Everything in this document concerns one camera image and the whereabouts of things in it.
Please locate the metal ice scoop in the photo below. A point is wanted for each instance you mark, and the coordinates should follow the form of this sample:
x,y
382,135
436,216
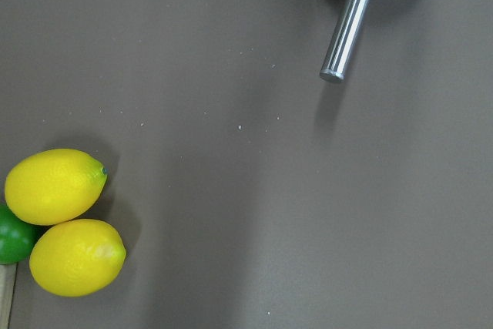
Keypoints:
x,y
343,40

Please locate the yellow lemon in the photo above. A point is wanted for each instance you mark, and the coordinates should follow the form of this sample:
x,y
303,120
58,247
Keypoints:
x,y
54,186
77,257

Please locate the green lime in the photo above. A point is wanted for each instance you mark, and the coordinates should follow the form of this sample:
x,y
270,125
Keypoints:
x,y
18,238

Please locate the wooden cutting board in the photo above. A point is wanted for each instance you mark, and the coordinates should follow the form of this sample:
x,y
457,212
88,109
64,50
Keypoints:
x,y
7,286

